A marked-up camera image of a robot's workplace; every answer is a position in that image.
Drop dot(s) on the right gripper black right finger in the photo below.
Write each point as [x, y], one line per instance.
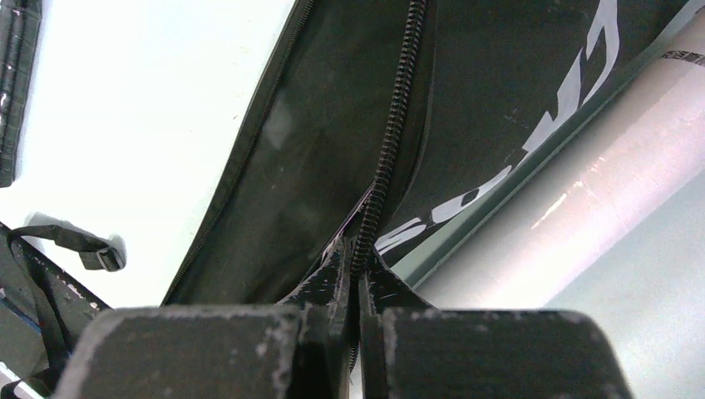
[410, 349]

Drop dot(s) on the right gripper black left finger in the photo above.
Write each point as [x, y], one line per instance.
[295, 348]

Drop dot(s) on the black racket bag crossway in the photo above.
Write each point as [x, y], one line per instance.
[376, 123]

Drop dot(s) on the white shuttlecock tube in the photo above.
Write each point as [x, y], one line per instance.
[638, 152]

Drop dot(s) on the left badminton racket black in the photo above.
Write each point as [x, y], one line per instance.
[20, 27]

